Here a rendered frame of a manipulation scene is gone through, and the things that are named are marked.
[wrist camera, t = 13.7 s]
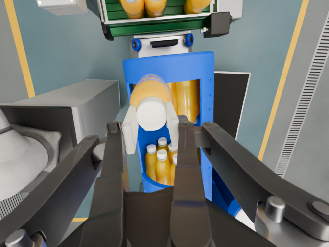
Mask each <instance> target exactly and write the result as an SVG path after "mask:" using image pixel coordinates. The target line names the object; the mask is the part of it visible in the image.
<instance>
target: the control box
mask: <svg viewBox="0 0 329 247"><path fill-rule="evenodd" d="M36 1H37V4H38V6H39V7H40V8H43V9H45V10H47V11H49V12H51V13H53V14H55V15H58V16H59V15H71V14H83V13H88V10H87V6H86V1H85V0H36Z"/></svg>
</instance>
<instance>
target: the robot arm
mask: <svg viewBox="0 0 329 247"><path fill-rule="evenodd" d="M166 111H167V124H168V129H169V134H170V138H171V143H172V148H174V149H178V151H177V165H176V166H175V177H174V186H172V187H166V188H163V189H160V190H157V191H154V192H150V193H148V192H135V191H133V192H130V190H129V178H128V167H127V156H126V152H127V154H134V153H135V149H136V142H137V135H138V128H139V124H138V122H137V118H136V106H135V105H130V106H129V109H128V111H127V114H126V116H125V119H124V121H123V122H119V121H112V122H109V123H106V124H105V126H106V130H107V136H106V137H103V138H100V139H99V136H98V135H88V136H87V137H85V138H83V139H82V140H81V141H80V142H79V143H78V144H77V145H76V146H75V147H74V148H73V150H72V151H71V152H70V153H69V154H68V155H67V156H66V157H65V158H64V159H63V160H62V161H61V162H60V163H58V157H59V143H60V139H61V137H62V134H61V132H60V131H47V130H41V129H36V128H30V127H24V126H21V125H18V124H16V123H12V124H10V123H9V121H8V120H7V118H6V116H5V115H4V113H3V111H2V110H1V109H0V202H1V201H3V200H5V199H7V198H10V197H12V196H13V195H15V194H16V193H18V192H19V191H20V190H22V189H23V188H24V187H25V186H27V185H28V184H29V183H30V182H32V181H34V180H36V178H37V176H38V174H39V173H40V172H41V171H48V172H50V173H49V174H48V175H47V176H46V177H45V178H44V179H43V180H42V181H41V182H40V183H39V184H38V185H37V186H36V187H35V188H34V189H33V190H32V191H31V192H30V193H29V194H28V195H27V196H26V197H25V198H24V199H23V200H22V201H21V202H20V204H19V205H18V206H17V207H16V208H15V209H14V210H13V211H12V212H10V213H9V214H8V215H6V216H5V217H4V218H2V219H1V220H0V247H329V203H328V202H326V201H324V200H322V199H320V198H319V197H317V196H315V195H313V194H311V193H309V192H307V191H305V190H304V189H302V188H300V187H298V186H296V185H294V184H292V183H290V182H289V181H287V180H285V179H283V178H281V177H279V176H278V175H277V174H276V173H275V172H273V171H272V170H271V169H270V168H269V167H267V166H266V165H265V164H264V163H263V162H261V161H260V160H259V159H258V158H257V157H255V156H254V155H253V154H252V153H251V152H249V150H247V149H246V148H245V147H244V146H243V145H241V144H240V143H239V142H238V141H237V140H235V139H234V138H233V137H232V136H231V135H229V134H228V133H227V132H226V131H225V130H223V129H222V128H221V127H220V126H219V125H217V124H216V123H214V122H210V121H208V122H203V123H202V126H193V123H192V122H190V121H189V120H188V118H187V116H185V115H178V116H177V115H176V112H175V109H174V107H173V104H172V102H170V101H167V102H166ZM197 147H200V148H202V151H203V153H204V154H205V155H206V157H207V158H208V160H209V161H210V163H211V164H212V166H213V167H214V169H215V170H216V171H217V173H218V174H219V176H220V177H221V179H222V180H223V182H224V183H225V185H226V186H227V188H228V189H229V190H230V192H231V193H232V195H233V196H234V198H235V199H236V201H237V202H238V204H239V205H240V207H241V208H242V210H243V211H244V213H245V214H246V215H247V217H248V218H249V219H250V220H251V222H252V223H253V224H254V228H255V231H254V230H253V229H251V228H250V227H248V226H247V225H245V224H244V223H242V222H241V221H239V220H238V219H236V218H235V217H233V216H232V215H230V214H229V213H227V212H226V211H225V210H223V209H222V208H220V207H219V206H217V205H216V204H214V203H213V202H211V201H210V200H208V199H207V198H205V191H204V185H203V179H202V172H201V166H200V165H199V160H198V153H197ZM100 169H101V174H100V177H98V178H96V177H97V175H98V173H99V171H100ZM95 179H96V180H95ZM94 180H95V185H94V192H93V197H92V202H91V207H90V212H89V217H88V218H87V219H86V220H85V221H84V222H83V223H82V224H81V225H80V226H79V227H78V228H77V229H75V230H74V231H73V232H72V233H71V234H70V235H69V236H68V237H67V238H66V239H64V240H63V241H62V242H61V240H62V238H63V237H64V235H65V233H66V231H67V229H68V227H69V226H70V224H71V222H72V220H73V218H74V217H75V215H76V213H77V211H78V209H79V207H80V206H81V204H82V202H83V200H84V198H85V197H86V195H87V193H88V191H89V189H90V188H91V186H92V184H93V182H94ZM60 242H61V243H60ZM59 243H60V244H59Z"/></svg>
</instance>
